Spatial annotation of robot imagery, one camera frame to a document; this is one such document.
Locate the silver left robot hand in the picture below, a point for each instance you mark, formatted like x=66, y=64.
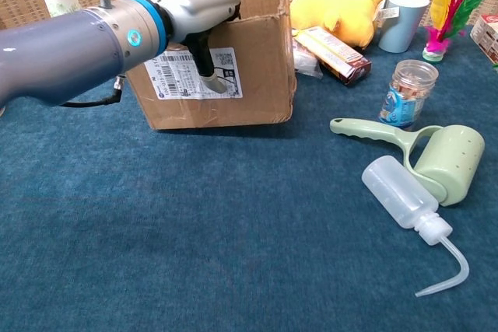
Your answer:
x=194, y=1

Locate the brown cardboard box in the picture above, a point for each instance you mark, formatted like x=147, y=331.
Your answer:
x=257, y=67

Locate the clear plastic snack jar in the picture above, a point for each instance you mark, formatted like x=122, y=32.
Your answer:
x=406, y=95

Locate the translucent white wash bottle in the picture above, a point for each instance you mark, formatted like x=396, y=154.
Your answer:
x=397, y=192

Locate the light green lint roller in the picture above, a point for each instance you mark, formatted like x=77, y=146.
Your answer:
x=451, y=168

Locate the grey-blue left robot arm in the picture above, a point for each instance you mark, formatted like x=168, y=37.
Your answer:
x=58, y=48

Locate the small white plastic packet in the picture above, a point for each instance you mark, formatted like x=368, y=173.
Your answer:
x=307, y=63

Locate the yellow plush toy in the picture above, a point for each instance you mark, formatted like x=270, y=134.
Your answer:
x=338, y=9

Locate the orange brown snack carton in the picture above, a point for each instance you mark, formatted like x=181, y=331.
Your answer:
x=334, y=52

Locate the light blue cup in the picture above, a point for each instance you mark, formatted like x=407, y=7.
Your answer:
x=400, y=25

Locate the white red cereal carton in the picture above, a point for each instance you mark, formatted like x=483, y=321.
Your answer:
x=486, y=36

